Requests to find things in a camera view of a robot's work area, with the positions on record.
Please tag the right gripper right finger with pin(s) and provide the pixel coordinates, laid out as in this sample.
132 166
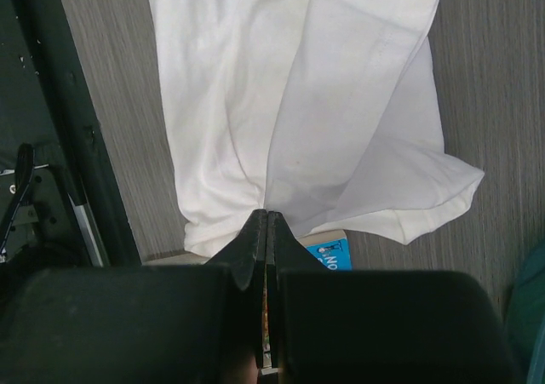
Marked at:
284 252

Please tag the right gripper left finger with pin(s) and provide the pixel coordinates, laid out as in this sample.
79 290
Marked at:
244 257

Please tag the white t shirt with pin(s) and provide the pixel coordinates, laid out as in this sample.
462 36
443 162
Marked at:
323 110

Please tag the teal plastic basket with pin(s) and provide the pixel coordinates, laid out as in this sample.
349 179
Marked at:
525 316

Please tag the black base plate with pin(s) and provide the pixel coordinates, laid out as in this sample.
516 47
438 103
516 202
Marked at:
60 202

